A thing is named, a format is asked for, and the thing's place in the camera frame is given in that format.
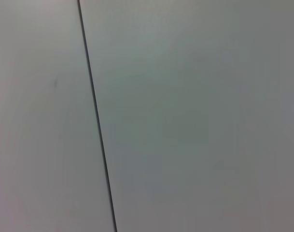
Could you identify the dark table panel seam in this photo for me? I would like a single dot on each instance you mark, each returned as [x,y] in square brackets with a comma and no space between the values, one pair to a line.
[96,116]

